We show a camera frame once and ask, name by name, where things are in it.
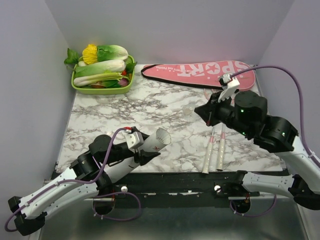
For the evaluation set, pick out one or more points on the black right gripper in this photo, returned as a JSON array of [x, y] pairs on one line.
[[208, 110]]

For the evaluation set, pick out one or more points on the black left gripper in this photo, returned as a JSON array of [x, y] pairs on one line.
[[145, 156]]

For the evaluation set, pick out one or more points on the white shuttlecock tube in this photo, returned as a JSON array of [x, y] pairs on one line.
[[153, 143]]

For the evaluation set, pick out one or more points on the white shuttlecock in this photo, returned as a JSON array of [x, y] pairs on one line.
[[188, 111]]

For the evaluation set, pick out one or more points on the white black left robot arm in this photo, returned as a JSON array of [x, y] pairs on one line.
[[30, 212]]

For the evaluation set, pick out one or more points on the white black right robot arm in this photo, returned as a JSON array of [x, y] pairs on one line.
[[247, 115]]

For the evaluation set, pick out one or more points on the pink badminton racket right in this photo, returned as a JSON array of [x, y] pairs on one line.
[[221, 150]]

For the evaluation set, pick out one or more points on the pink badminton racket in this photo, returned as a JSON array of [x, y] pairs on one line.
[[221, 150], [208, 155]]

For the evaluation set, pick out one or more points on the pink badminton racket left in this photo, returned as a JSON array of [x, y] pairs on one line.
[[208, 155]]

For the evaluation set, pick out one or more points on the pink racket bag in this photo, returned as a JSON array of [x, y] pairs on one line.
[[198, 75]]

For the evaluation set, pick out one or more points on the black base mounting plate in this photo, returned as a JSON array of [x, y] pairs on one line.
[[162, 190]]

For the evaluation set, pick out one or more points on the green plastic basket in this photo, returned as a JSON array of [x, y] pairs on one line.
[[109, 87]]

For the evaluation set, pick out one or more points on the toy napa cabbage middle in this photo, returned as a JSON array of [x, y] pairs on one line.
[[116, 65]]

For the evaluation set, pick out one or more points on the toy napa cabbage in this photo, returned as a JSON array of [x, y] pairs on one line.
[[116, 65], [111, 52]]

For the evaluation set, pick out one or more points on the toy bok choy front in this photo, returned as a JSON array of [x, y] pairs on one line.
[[91, 79]]

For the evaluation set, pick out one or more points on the toy napa cabbage top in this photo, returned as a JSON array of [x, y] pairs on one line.
[[111, 52]]

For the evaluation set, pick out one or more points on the yellow toy flower vegetable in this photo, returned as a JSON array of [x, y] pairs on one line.
[[89, 54]]

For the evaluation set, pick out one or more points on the green toy leaf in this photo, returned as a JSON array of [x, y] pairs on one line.
[[72, 59]]

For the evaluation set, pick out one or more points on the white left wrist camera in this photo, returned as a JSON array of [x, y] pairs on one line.
[[134, 140]]

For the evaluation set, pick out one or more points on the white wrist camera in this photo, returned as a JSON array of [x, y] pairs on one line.
[[229, 85], [134, 140]]

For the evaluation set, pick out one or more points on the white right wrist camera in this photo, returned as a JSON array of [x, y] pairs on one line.
[[229, 85]]

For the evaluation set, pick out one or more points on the aluminium frame rail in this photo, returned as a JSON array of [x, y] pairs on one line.
[[262, 195]]

